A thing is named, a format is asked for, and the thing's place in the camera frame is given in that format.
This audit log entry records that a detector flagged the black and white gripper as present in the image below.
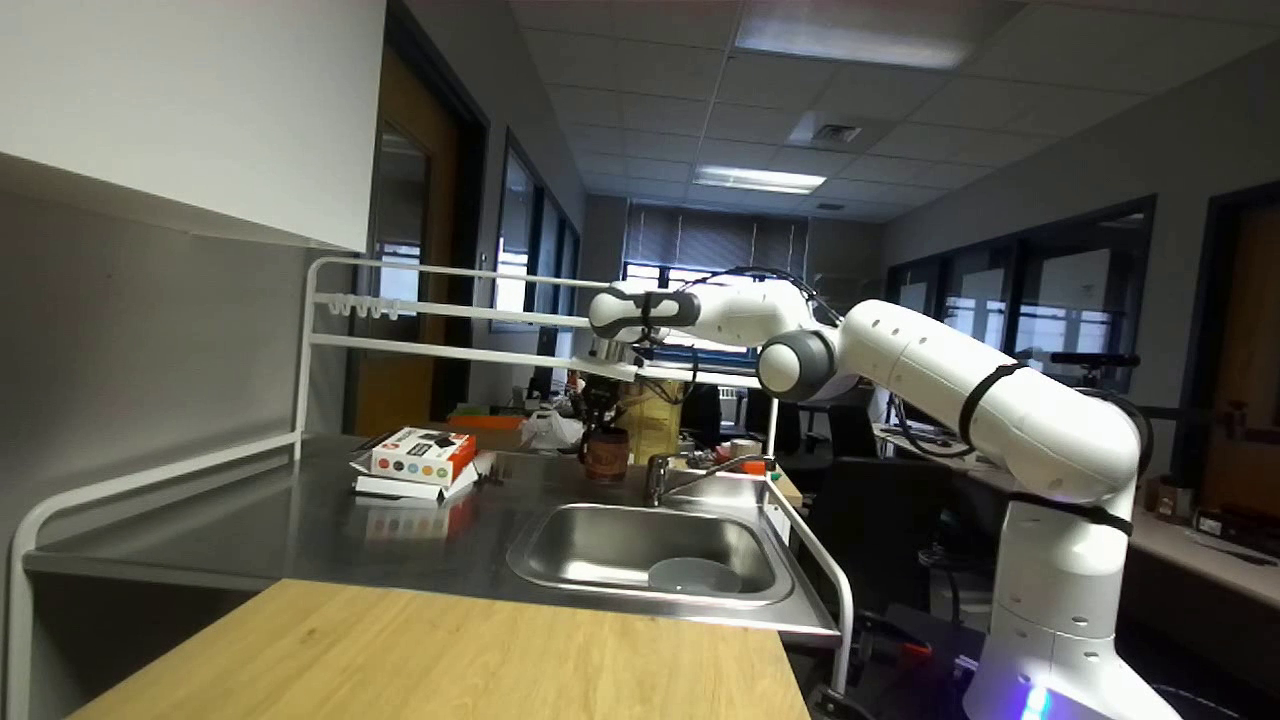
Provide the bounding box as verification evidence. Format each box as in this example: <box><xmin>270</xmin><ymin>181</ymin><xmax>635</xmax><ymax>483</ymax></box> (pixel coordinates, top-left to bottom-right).
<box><xmin>590</xmin><ymin>331</ymin><xmax>644</xmax><ymax>382</ymax></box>

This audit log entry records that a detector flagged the brown mug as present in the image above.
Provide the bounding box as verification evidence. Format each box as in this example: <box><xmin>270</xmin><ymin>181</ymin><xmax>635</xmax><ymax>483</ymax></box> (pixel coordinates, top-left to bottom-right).
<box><xmin>582</xmin><ymin>426</ymin><xmax>633</xmax><ymax>483</ymax></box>

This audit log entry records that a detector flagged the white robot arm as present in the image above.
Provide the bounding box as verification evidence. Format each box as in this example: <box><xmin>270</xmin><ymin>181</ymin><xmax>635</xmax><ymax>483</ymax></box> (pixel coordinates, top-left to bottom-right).
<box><xmin>590</xmin><ymin>279</ymin><xmax>1179</xmax><ymax>720</ymax></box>

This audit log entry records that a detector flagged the chrome sink faucet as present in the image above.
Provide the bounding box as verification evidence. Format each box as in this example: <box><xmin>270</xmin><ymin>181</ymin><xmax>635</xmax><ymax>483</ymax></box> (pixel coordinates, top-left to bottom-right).
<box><xmin>644</xmin><ymin>454</ymin><xmax>704</xmax><ymax>506</ymax></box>

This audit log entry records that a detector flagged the stainless steel sink unit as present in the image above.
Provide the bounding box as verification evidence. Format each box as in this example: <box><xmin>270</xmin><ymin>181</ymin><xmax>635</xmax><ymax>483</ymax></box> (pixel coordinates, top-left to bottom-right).
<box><xmin>30</xmin><ymin>438</ymin><xmax>842</xmax><ymax>642</ymax></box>

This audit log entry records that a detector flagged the white plastic bag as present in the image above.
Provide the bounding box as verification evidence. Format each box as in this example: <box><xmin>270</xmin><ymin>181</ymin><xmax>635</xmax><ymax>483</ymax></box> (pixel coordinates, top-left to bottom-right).
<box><xmin>519</xmin><ymin>407</ymin><xmax>585</xmax><ymax>450</ymax></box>

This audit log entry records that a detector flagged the red and white box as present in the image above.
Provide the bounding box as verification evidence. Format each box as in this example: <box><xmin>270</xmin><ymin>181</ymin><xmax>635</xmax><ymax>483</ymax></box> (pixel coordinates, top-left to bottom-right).
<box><xmin>353</xmin><ymin>426</ymin><xmax>492</xmax><ymax>504</ymax></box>

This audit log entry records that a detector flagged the yellow door with window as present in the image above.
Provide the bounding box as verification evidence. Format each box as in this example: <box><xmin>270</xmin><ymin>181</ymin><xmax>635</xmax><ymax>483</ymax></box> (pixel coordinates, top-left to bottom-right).
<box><xmin>344</xmin><ymin>0</ymin><xmax>483</xmax><ymax>436</ymax></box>

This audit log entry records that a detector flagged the white metal rack frame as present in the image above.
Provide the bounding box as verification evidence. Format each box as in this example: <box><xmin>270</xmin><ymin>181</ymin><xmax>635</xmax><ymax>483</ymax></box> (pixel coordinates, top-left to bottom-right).
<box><xmin>5</xmin><ymin>256</ymin><xmax>820</xmax><ymax>720</ymax></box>

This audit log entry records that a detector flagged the white wall cabinet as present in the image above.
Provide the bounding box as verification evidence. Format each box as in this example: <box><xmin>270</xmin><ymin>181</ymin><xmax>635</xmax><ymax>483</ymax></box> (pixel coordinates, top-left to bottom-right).
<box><xmin>0</xmin><ymin>0</ymin><xmax>390</xmax><ymax>251</ymax></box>

